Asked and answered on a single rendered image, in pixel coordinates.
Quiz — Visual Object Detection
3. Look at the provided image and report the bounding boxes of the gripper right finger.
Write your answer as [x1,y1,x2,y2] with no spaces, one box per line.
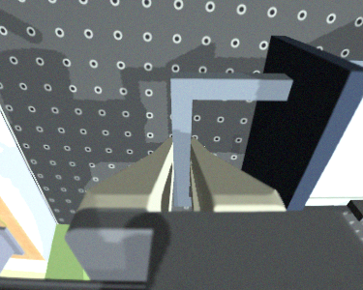
[190,137,286,212]

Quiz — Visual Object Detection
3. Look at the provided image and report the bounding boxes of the white sheet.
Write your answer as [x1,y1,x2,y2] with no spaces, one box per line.
[310,101,363,197]

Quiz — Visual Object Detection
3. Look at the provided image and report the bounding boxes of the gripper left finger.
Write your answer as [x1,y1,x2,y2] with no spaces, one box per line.
[76,137,173,212]

